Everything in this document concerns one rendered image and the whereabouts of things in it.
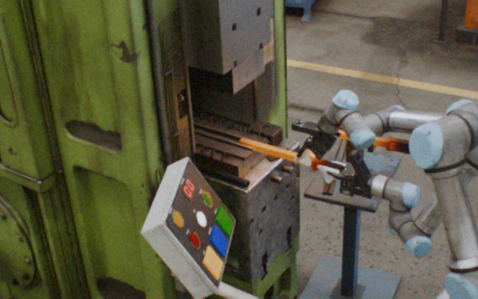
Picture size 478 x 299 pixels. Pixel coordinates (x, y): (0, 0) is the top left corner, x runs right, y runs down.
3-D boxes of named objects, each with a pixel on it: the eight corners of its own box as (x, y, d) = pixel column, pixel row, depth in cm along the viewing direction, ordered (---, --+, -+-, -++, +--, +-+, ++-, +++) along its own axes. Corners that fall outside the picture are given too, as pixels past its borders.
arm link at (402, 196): (412, 214, 240) (413, 193, 236) (381, 205, 246) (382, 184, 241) (421, 202, 246) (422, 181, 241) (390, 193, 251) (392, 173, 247)
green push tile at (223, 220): (233, 221, 236) (220, 204, 234) (230, 236, 230) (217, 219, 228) (229, 223, 237) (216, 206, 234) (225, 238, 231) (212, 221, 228)
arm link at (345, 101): (348, 108, 233) (334, 88, 236) (332, 130, 240) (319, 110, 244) (365, 105, 237) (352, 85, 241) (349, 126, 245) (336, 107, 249)
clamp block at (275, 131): (284, 140, 289) (283, 126, 286) (272, 150, 283) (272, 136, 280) (257, 133, 295) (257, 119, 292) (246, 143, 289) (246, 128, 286)
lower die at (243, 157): (267, 155, 281) (266, 136, 276) (238, 181, 267) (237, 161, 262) (180, 128, 301) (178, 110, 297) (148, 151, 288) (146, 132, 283)
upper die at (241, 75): (265, 71, 262) (264, 46, 257) (233, 95, 248) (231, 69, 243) (172, 48, 283) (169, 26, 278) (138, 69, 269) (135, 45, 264)
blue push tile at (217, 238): (229, 241, 228) (216, 224, 225) (224, 257, 222) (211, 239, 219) (224, 243, 229) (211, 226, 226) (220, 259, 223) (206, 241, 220)
